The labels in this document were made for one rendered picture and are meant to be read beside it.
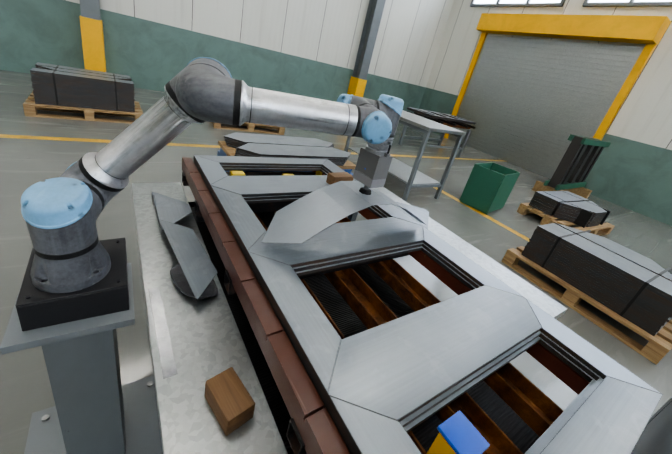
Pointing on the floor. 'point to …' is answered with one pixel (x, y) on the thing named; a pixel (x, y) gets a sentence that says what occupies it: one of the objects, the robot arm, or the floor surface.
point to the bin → (489, 187)
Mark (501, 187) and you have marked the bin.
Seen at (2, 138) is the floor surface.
